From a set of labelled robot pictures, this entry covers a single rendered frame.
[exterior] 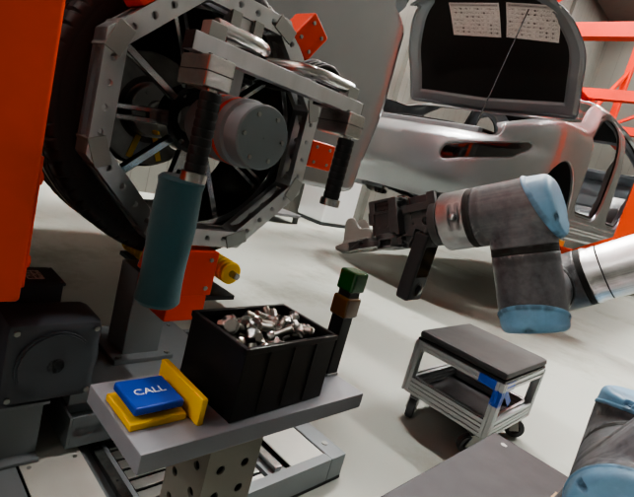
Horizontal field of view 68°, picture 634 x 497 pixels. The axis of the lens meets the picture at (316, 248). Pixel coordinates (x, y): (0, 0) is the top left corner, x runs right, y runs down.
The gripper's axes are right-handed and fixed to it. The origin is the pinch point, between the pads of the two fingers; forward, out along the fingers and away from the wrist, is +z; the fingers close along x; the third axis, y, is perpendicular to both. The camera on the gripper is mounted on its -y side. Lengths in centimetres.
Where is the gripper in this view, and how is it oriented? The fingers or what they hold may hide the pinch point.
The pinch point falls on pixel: (342, 250)
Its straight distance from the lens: 86.4
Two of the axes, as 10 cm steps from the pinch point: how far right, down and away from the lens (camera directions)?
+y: -0.8, -9.9, 1.0
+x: -6.3, -0.2, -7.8
